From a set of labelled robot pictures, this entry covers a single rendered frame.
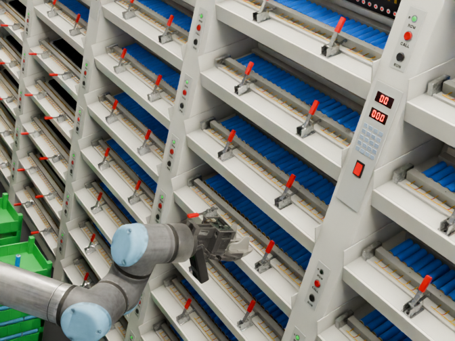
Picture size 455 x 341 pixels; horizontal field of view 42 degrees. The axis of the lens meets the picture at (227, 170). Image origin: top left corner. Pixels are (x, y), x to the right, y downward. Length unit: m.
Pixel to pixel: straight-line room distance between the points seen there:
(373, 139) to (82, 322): 0.70
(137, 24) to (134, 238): 1.04
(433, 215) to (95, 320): 0.70
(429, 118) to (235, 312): 0.86
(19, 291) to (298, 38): 0.86
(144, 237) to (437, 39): 0.71
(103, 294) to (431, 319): 0.67
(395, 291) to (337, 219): 0.20
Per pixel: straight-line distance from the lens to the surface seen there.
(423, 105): 1.24
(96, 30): 2.39
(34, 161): 3.23
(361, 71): 1.35
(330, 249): 1.41
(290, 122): 1.51
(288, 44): 1.49
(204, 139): 1.81
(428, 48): 1.23
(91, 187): 2.65
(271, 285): 1.60
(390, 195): 1.30
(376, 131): 1.28
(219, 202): 1.82
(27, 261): 2.58
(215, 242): 1.42
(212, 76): 1.75
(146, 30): 2.09
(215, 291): 1.85
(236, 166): 1.68
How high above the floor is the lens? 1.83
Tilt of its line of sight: 24 degrees down
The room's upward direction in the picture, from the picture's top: 15 degrees clockwise
